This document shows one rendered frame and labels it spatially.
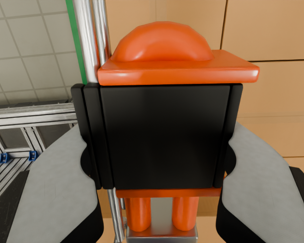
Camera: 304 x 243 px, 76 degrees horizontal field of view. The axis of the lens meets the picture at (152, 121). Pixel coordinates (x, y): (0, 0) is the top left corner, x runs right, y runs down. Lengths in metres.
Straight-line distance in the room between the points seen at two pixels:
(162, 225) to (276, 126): 0.74
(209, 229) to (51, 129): 1.03
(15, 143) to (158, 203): 1.30
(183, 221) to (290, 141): 0.81
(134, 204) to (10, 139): 1.31
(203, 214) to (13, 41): 1.30
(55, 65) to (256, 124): 1.11
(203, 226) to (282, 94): 0.55
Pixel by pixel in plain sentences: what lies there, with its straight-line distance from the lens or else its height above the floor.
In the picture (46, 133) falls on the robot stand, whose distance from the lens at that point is 1.31.
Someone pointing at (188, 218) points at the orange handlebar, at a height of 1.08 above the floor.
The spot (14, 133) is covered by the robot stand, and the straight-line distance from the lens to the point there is 1.40.
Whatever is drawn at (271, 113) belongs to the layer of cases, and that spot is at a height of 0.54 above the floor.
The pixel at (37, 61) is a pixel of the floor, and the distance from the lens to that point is 1.38.
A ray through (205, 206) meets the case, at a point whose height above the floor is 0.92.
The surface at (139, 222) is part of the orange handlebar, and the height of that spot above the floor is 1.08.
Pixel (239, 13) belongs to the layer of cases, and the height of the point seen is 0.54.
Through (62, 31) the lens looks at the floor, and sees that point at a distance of 1.28.
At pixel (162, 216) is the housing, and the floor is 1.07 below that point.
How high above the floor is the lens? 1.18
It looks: 61 degrees down
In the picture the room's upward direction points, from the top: 179 degrees clockwise
